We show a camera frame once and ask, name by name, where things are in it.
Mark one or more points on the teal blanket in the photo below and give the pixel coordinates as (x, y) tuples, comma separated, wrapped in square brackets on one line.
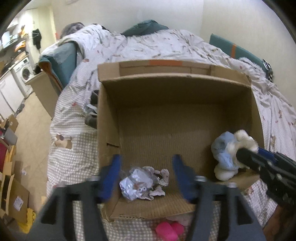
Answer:
[(61, 60)]

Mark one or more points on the black hanging garment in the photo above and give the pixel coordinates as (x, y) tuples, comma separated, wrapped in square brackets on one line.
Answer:
[(37, 38)]

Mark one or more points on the pink plush toy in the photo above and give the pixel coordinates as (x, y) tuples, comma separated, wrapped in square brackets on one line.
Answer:
[(170, 230)]

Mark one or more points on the red bag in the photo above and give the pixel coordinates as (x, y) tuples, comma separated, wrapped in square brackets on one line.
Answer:
[(2, 157)]

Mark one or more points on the yellow cloth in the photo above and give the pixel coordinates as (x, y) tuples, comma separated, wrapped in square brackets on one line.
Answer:
[(30, 219)]

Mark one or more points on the teal pillow with orange stripe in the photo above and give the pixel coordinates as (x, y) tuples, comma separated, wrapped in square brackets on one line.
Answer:
[(235, 49)]

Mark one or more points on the plastic small toy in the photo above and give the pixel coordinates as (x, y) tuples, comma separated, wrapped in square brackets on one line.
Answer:
[(135, 185)]

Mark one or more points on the blue and white plush toy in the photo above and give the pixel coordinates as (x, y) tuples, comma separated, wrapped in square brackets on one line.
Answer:
[(225, 153)]

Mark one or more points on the white kitchen cabinet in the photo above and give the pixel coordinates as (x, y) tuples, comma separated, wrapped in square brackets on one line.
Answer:
[(8, 95)]

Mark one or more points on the white printed duvet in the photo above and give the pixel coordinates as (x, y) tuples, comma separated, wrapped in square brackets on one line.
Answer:
[(161, 46)]

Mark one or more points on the checkered bed sheet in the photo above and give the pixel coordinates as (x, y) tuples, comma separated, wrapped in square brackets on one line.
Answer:
[(74, 153)]

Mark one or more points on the flat cardboard box with label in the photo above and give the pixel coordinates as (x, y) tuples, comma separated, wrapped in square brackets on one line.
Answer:
[(15, 199)]

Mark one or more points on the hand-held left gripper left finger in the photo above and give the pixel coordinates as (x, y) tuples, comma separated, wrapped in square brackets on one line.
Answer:
[(110, 178)]

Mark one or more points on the small open cardboard box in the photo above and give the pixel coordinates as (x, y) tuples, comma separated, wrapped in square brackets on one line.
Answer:
[(9, 126)]

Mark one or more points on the dark clothes bundle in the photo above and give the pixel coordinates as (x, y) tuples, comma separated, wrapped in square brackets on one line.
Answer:
[(92, 111)]

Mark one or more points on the white washing machine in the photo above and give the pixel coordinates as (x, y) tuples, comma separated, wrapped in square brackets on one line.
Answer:
[(23, 71)]

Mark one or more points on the white fluffy cloth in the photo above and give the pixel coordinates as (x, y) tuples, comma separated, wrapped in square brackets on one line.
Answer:
[(251, 62)]

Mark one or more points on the beige bedside cabinet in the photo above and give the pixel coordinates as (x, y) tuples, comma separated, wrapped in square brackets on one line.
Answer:
[(44, 92)]

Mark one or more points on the grey fluffy pillow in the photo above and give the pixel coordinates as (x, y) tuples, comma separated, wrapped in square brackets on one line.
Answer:
[(71, 27)]

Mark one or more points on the black and white checkered item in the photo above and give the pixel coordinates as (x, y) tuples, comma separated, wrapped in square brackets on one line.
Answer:
[(268, 69)]

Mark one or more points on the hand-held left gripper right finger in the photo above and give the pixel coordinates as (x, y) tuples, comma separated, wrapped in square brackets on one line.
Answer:
[(183, 180)]

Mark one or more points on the patterned cloth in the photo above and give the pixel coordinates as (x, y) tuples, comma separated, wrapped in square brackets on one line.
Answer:
[(159, 185)]

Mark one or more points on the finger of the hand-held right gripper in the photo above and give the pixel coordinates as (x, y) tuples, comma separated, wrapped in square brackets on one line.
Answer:
[(266, 153), (248, 160)]

